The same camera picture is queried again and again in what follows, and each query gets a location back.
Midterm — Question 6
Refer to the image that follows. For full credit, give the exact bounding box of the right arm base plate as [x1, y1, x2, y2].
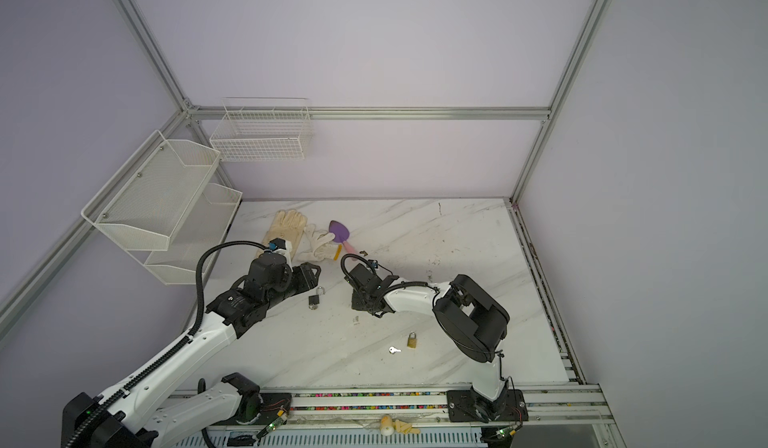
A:
[446, 388, 529, 423]

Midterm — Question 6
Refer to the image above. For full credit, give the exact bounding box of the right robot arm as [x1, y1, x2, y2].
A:
[339, 253, 512, 416]

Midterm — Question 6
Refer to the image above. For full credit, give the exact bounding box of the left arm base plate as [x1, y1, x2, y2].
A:
[238, 393, 293, 426]

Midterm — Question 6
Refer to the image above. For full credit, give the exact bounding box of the aluminium rail frame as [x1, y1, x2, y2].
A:
[113, 383, 619, 448]

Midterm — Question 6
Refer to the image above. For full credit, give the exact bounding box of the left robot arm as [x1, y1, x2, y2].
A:
[61, 239, 321, 447]

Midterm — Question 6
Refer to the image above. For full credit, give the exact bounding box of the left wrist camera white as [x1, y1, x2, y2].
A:
[268, 238, 293, 267]

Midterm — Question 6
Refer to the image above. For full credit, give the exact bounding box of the black padlock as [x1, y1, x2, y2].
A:
[308, 286, 325, 310]

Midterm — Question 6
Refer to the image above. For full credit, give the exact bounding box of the purple pink trowel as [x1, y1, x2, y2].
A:
[328, 220, 359, 254]

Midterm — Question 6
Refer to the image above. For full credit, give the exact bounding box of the beige leather glove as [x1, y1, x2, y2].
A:
[262, 209, 307, 259]

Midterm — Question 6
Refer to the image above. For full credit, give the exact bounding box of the brass padlock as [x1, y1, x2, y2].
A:
[407, 332, 418, 349]

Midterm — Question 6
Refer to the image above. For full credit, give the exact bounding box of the beige toy on rail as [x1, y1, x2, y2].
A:
[379, 415, 421, 437]

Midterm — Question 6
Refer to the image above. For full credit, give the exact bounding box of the white wire basket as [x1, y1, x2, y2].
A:
[210, 98, 314, 162]

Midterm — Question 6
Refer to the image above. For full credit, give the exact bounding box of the lower white mesh shelf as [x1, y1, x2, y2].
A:
[143, 183, 242, 285]

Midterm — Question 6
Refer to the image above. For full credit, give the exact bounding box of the white knit glove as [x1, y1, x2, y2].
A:
[297, 224, 337, 262]

